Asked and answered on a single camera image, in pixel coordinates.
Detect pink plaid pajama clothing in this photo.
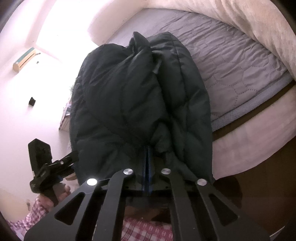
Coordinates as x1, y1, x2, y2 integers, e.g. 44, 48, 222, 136
5, 196, 174, 241

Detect person's left hand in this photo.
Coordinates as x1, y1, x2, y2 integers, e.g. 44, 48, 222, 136
39, 183, 71, 212

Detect beige leaf-pattern duvet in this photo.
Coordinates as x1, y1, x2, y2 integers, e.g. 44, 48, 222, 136
146, 0, 295, 77

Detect wall air conditioner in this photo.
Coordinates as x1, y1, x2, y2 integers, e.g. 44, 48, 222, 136
13, 47, 36, 73

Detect brown blanket layer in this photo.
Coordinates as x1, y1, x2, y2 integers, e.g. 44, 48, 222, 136
213, 80, 295, 141

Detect black wall-mounted box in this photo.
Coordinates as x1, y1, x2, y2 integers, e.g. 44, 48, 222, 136
29, 97, 36, 106

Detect dark green puffer jacket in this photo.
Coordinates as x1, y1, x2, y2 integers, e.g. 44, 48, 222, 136
70, 32, 214, 184

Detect grey quilted bed cover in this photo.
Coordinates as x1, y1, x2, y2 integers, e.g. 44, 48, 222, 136
109, 9, 292, 131

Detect white bed headboard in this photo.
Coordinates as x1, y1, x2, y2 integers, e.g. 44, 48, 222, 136
89, 0, 149, 46

